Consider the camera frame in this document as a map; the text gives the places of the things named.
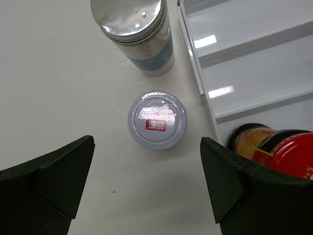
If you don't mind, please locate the left silver-lid shaker bottle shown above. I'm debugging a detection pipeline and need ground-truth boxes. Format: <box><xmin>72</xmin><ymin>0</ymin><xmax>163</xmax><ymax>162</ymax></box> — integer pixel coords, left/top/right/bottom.
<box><xmin>90</xmin><ymin>0</ymin><xmax>175</xmax><ymax>77</ymax></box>

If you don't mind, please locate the red-lid sauce jar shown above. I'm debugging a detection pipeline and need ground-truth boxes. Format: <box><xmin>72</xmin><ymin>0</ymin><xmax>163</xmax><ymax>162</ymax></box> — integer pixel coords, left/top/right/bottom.
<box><xmin>226</xmin><ymin>123</ymin><xmax>313</xmax><ymax>180</ymax></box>

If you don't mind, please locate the left white-lid small jar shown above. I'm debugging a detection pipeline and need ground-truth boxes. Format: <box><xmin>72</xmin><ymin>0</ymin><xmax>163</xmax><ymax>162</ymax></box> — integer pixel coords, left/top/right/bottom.
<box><xmin>128</xmin><ymin>91</ymin><xmax>187</xmax><ymax>150</ymax></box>

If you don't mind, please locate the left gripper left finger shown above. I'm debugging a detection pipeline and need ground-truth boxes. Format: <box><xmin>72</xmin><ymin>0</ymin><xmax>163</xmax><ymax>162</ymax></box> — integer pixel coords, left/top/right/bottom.
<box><xmin>0</xmin><ymin>135</ymin><xmax>95</xmax><ymax>235</ymax></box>

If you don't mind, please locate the white plastic organizer tray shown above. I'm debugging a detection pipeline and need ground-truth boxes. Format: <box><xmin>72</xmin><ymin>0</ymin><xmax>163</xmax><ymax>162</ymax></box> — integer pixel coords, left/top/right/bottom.
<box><xmin>177</xmin><ymin>0</ymin><xmax>313</xmax><ymax>144</ymax></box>

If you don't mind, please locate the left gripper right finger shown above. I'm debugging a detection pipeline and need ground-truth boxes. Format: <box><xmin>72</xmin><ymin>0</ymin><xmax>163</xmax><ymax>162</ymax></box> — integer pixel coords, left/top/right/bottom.
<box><xmin>200</xmin><ymin>137</ymin><xmax>313</xmax><ymax>235</ymax></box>

